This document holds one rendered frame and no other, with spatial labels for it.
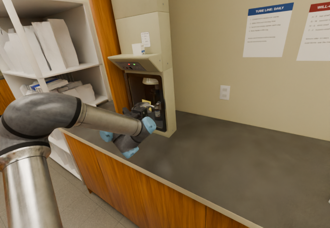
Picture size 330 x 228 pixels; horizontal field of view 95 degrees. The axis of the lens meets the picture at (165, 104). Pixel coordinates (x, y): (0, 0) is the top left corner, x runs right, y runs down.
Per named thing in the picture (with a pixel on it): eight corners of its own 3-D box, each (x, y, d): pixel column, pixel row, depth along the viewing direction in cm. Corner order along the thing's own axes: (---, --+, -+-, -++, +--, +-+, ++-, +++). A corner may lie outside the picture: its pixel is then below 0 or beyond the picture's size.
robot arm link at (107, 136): (107, 146, 73) (96, 132, 73) (123, 134, 81) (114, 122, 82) (112, 140, 67) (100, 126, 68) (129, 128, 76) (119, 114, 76)
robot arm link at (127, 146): (140, 149, 68) (124, 129, 68) (123, 162, 71) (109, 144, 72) (146, 142, 75) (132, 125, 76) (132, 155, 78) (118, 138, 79)
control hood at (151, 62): (123, 69, 105) (121, 54, 101) (163, 71, 88) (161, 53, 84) (110, 73, 96) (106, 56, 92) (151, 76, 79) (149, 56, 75)
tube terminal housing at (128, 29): (153, 113, 143) (141, 20, 111) (184, 121, 126) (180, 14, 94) (135, 127, 124) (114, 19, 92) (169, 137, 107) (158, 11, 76)
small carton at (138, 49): (137, 54, 88) (135, 43, 86) (145, 54, 87) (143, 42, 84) (133, 55, 84) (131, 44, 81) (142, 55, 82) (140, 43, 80)
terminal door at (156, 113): (134, 122, 121) (125, 72, 105) (166, 132, 105) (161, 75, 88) (134, 123, 121) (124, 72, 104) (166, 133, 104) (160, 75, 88)
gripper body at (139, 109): (149, 118, 90) (135, 128, 81) (138, 115, 94) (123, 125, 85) (147, 106, 87) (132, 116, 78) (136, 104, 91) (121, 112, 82)
